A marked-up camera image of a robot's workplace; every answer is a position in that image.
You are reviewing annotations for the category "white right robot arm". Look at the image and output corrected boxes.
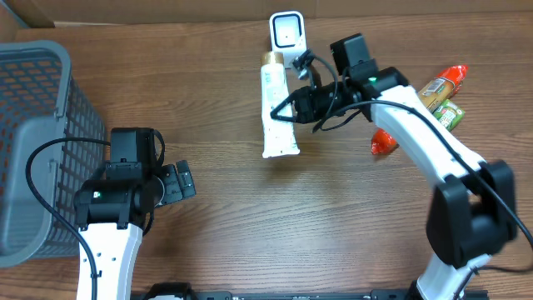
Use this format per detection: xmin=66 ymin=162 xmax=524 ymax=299
xmin=269 ymin=34 xmax=524 ymax=299

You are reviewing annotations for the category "orange biscuit roll pack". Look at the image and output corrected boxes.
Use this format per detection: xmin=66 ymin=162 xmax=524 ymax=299
xmin=371 ymin=65 xmax=469 ymax=155

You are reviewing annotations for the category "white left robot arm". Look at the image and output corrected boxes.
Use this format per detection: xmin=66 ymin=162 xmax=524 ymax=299
xmin=74 ymin=127 xmax=196 ymax=299

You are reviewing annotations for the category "white tube with gold cap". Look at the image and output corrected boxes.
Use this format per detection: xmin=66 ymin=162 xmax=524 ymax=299
xmin=260 ymin=52 xmax=300 ymax=158

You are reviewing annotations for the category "brown cardboard back panel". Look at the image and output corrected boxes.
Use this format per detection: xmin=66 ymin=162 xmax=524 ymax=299
xmin=5 ymin=0 xmax=532 ymax=28

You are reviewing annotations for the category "white barcode scanner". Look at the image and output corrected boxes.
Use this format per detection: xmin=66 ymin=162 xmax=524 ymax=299
xmin=269 ymin=11 xmax=307 ymax=69

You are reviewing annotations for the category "grey plastic mesh basket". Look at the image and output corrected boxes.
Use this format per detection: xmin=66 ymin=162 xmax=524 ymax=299
xmin=1 ymin=40 xmax=107 ymax=268

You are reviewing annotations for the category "green snack bar wrapper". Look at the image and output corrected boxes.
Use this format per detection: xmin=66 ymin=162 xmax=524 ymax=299
xmin=433 ymin=99 xmax=466 ymax=132

